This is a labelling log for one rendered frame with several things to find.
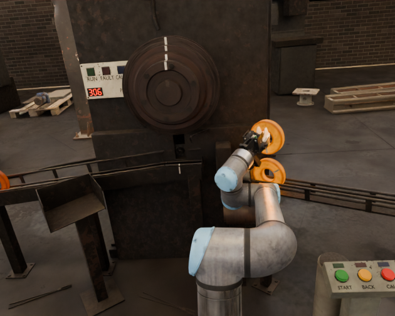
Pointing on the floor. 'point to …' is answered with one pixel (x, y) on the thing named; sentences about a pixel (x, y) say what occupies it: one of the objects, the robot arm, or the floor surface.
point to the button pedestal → (362, 287)
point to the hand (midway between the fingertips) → (266, 133)
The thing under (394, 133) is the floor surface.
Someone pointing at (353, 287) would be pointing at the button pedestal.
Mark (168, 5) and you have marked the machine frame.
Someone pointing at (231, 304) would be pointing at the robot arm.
